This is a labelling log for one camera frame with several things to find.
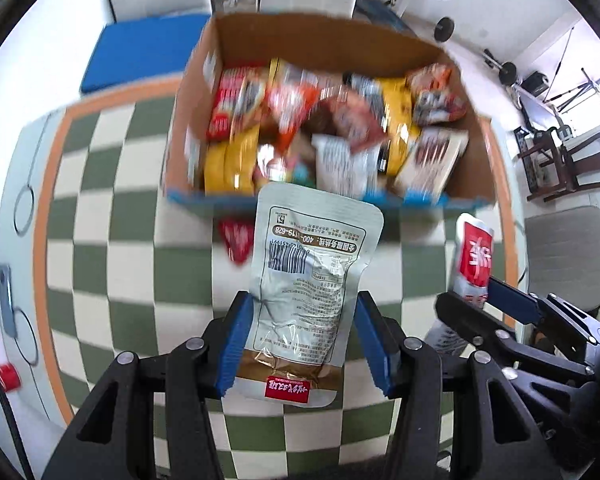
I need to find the red white jelly cup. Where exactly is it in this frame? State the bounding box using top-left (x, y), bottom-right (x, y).
top-left (449, 212), bottom-right (494, 309)

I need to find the clear plastic snack packet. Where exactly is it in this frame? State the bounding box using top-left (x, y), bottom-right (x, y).
top-left (235, 182), bottom-right (384, 408)

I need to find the white chocolate stick packet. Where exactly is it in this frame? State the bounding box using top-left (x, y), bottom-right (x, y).
top-left (393, 127), bottom-right (469, 203)

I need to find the grey barcode snack packet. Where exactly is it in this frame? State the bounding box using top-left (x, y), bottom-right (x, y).
top-left (312, 134), bottom-right (380, 200)

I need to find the colourful candy ball bag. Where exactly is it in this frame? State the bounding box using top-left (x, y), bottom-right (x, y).
top-left (253, 144), bottom-right (316, 188)

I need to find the large yellow black snack bag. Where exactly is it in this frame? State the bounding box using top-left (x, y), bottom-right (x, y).
top-left (343, 74), bottom-right (420, 178)

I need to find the orange panda snack bag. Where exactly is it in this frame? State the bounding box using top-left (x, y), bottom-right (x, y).
top-left (406, 63), bottom-right (467, 126)

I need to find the brown snack packet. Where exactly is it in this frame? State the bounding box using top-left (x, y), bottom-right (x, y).
top-left (302, 86), bottom-right (387, 154)

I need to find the red green snack packet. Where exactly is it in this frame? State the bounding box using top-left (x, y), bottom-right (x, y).
top-left (206, 66), bottom-right (268, 142)

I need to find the grey office chair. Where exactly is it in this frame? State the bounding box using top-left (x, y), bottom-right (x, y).
top-left (524, 206), bottom-right (600, 312)

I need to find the small red triangular packet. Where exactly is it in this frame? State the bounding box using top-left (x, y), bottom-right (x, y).
top-left (218, 218), bottom-right (254, 266)

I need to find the dark wooden chair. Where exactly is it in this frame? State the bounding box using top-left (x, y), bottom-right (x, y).
top-left (514, 127), bottom-right (600, 203)

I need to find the red soda can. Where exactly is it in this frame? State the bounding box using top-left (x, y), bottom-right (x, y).
top-left (0, 362), bottom-right (21, 392)

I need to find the blue smartphone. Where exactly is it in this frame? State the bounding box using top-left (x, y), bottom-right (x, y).
top-left (0, 263), bottom-right (17, 339)

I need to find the open cardboard milk box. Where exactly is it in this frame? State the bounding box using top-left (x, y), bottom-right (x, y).
top-left (162, 13), bottom-right (495, 209)

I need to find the long barbell on floor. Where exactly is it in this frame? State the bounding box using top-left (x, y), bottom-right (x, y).
top-left (434, 16), bottom-right (518, 87)

